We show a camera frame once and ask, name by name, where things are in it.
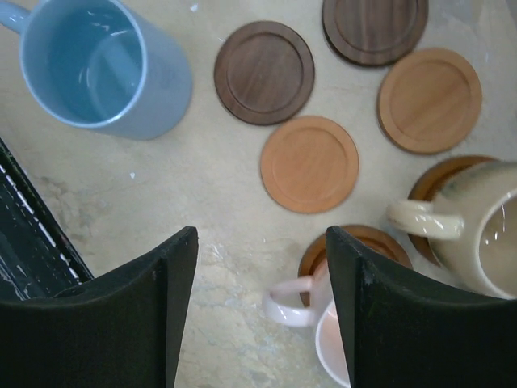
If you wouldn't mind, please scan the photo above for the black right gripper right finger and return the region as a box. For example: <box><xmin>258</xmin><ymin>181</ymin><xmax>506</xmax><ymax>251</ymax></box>
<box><xmin>326</xmin><ymin>226</ymin><xmax>516</xmax><ymax>387</ymax></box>

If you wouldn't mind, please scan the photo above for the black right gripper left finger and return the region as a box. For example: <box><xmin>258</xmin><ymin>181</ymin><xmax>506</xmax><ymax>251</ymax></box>
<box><xmin>1</xmin><ymin>226</ymin><xmax>199</xmax><ymax>387</ymax></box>

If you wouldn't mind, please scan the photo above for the pink mug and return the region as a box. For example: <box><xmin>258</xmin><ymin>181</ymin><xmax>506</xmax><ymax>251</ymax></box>
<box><xmin>262</xmin><ymin>261</ymin><xmax>351</xmax><ymax>387</ymax></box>

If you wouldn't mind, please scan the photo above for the ringed brown wood coaster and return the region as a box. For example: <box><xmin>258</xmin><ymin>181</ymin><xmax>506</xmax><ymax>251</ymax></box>
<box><xmin>297</xmin><ymin>224</ymin><xmax>414</xmax><ymax>306</ymax></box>

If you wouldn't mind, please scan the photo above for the tan stoneware mug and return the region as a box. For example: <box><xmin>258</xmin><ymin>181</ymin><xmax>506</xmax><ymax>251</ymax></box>
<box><xmin>386</xmin><ymin>161</ymin><xmax>516</xmax><ymax>299</ymax></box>

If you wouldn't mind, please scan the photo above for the light wood coaster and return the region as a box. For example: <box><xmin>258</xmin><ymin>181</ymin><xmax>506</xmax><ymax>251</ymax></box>
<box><xmin>260</xmin><ymin>116</ymin><xmax>359</xmax><ymax>214</ymax></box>
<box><xmin>377</xmin><ymin>48</ymin><xmax>483</xmax><ymax>154</ymax></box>

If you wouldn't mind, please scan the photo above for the light blue mug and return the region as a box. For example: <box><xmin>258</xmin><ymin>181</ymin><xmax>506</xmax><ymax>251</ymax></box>
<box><xmin>1</xmin><ymin>1</ymin><xmax>192</xmax><ymax>140</ymax></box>

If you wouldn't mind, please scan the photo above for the dark walnut coaster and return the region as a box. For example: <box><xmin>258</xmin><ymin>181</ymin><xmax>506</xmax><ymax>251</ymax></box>
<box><xmin>322</xmin><ymin>0</ymin><xmax>429</xmax><ymax>66</ymax></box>
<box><xmin>213</xmin><ymin>20</ymin><xmax>315</xmax><ymax>125</ymax></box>

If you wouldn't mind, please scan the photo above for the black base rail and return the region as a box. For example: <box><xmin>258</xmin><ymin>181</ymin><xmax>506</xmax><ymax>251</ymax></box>
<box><xmin>0</xmin><ymin>143</ymin><xmax>94</xmax><ymax>301</ymax></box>

